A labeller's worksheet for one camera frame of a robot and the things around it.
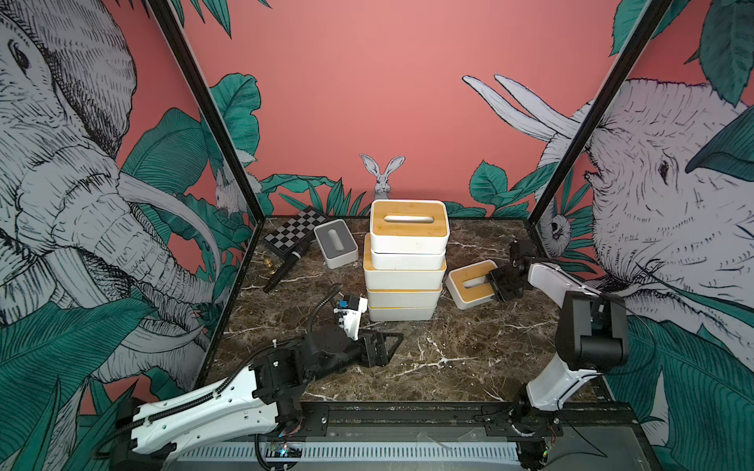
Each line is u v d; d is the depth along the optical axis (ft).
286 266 3.37
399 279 2.49
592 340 1.58
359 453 2.30
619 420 2.49
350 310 1.98
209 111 2.87
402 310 2.91
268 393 1.57
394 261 2.30
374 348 1.86
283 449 2.29
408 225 2.13
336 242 3.62
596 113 2.88
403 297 2.82
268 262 3.26
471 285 3.23
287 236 3.62
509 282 2.67
